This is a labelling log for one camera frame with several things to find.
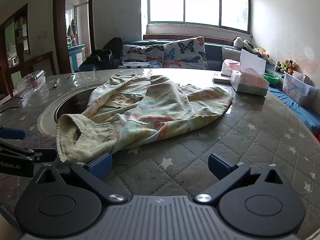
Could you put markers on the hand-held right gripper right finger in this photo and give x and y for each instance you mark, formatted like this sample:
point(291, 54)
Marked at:
point(219, 165)

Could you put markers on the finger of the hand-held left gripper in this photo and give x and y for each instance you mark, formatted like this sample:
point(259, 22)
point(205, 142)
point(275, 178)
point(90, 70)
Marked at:
point(15, 133)
point(45, 155)

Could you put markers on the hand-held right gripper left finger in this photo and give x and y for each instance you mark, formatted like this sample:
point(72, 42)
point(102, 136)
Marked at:
point(101, 165)

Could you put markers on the hanging clothes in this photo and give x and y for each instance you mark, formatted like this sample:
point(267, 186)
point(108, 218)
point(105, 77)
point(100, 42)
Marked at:
point(72, 31)

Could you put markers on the round metal table inset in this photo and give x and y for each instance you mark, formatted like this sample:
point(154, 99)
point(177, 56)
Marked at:
point(63, 106)

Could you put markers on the clear plastic lidded box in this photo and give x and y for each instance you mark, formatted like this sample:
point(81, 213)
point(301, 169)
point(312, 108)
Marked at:
point(31, 82)

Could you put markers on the black pen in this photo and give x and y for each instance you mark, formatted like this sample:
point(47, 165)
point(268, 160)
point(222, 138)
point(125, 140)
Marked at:
point(56, 83)

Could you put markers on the dark wooden side table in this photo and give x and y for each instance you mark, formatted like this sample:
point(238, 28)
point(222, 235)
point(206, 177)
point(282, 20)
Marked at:
point(43, 62)

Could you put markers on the tissue box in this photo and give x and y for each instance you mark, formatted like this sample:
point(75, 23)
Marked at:
point(250, 85)

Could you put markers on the flat white book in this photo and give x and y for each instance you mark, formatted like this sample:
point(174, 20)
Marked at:
point(221, 79)

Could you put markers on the glass display cabinet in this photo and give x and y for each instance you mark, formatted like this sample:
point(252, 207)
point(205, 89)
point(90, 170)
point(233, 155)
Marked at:
point(15, 45)

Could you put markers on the blue bench mat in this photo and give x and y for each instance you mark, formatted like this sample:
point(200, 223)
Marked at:
point(300, 111)

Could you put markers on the pink tissue packet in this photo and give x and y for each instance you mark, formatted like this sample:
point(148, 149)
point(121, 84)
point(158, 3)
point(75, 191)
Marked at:
point(228, 67)

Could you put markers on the green bowl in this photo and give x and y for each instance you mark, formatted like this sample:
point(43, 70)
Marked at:
point(271, 79)

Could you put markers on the clear plastic storage box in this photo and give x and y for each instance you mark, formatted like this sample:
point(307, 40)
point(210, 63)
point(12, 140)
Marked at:
point(297, 91)

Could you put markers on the black bag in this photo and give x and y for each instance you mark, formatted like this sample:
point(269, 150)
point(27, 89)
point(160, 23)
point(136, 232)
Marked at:
point(105, 57)

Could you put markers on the plain grey cushion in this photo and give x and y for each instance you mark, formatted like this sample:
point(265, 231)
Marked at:
point(230, 53)

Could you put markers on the butterfly print cushions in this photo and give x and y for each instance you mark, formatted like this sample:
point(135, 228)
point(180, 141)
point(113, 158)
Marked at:
point(213, 52)

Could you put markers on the square butterfly print cushion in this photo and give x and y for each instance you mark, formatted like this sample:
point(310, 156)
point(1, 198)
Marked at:
point(185, 53)

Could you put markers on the long butterfly print cushion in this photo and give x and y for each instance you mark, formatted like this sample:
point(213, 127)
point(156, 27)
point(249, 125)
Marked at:
point(142, 55)

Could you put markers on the brown and green plush toy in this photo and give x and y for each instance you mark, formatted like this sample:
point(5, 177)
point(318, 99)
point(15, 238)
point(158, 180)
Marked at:
point(285, 66)

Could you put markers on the pink plush toy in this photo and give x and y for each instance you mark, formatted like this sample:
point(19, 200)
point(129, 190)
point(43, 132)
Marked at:
point(261, 52)

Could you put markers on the green framed window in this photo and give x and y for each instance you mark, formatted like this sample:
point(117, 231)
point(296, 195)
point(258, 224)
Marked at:
point(185, 2)

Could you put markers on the dark wooden door frame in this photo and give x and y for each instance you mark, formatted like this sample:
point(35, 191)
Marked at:
point(58, 30)

